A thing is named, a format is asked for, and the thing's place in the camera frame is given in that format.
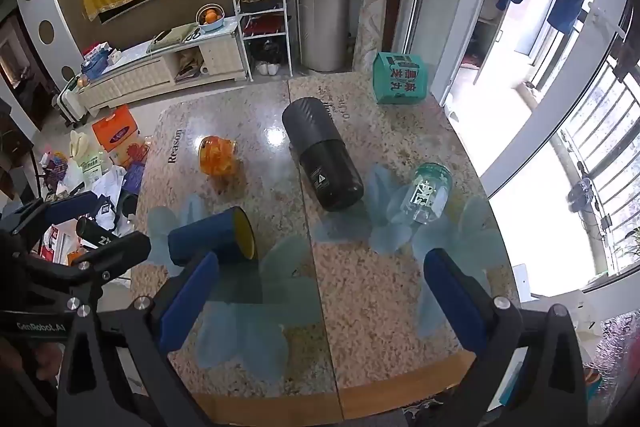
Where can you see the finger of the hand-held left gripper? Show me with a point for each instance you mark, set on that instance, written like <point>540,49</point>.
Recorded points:
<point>117,249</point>
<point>75,207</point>

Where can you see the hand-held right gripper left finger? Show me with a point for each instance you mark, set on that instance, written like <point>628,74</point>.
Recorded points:
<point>192,299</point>

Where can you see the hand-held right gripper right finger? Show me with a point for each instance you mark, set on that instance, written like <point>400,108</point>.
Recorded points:
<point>455,302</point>

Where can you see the blue cup yellow inside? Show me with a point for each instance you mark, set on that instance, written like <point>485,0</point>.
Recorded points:
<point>205,237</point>

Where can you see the clear glass cup green rim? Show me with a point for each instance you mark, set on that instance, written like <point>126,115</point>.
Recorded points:
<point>425,194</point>

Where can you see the black insulated cup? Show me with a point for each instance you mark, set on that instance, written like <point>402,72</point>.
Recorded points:
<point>320,157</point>

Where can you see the black cylindrical bottle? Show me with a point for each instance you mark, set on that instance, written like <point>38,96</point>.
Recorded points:
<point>96,233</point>

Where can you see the white green bag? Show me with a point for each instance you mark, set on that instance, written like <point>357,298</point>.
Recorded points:
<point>89,159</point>

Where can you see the orange carton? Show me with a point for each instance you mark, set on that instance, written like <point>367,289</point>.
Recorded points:
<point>116,129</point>

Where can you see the white suitcase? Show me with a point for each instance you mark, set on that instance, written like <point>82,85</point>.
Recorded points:
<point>70,104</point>

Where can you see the blue tissue pack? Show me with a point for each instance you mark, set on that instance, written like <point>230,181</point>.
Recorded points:
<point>100,66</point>

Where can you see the white TV cabinet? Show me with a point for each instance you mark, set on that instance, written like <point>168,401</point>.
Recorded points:
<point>145,74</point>

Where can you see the balcony railing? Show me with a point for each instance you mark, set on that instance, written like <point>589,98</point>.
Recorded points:
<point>595,142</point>

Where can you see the green tissue box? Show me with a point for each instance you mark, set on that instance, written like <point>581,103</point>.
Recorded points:
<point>400,79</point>

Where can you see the bowl of oranges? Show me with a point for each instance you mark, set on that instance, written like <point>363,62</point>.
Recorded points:
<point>210,18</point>

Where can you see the pair of white shoes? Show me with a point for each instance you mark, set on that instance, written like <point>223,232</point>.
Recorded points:
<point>268,68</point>

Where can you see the white shelf rack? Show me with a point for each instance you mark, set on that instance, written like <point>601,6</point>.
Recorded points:
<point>260,22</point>

